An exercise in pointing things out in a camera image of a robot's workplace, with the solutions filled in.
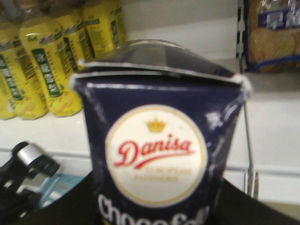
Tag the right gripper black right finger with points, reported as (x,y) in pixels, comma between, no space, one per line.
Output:
(234,207)

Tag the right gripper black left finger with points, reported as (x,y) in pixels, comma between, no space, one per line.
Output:
(76,207)

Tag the light blue plastic basket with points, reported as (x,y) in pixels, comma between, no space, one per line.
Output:
(55,187)

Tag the navy Danisa cookie box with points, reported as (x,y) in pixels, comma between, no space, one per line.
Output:
(150,62)

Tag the white store shelving unit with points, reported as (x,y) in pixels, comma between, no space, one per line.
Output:
(162,135)

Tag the yellow pear drink bottle left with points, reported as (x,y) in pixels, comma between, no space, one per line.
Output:
(9,92)

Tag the yellow pear drink bottle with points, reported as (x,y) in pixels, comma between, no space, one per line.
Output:
(104,20)
(43,41)
(77,48)
(9,92)

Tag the blue bag of crackers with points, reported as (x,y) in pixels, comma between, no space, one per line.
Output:
(273,35)

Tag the yellow pear drink bottle middle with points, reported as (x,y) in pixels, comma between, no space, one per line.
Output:
(43,41)

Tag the yellow pear drink bottle right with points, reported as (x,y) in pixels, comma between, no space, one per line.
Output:
(77,48)

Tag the yellow pear drink bottle rear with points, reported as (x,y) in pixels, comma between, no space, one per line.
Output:
(104,20)

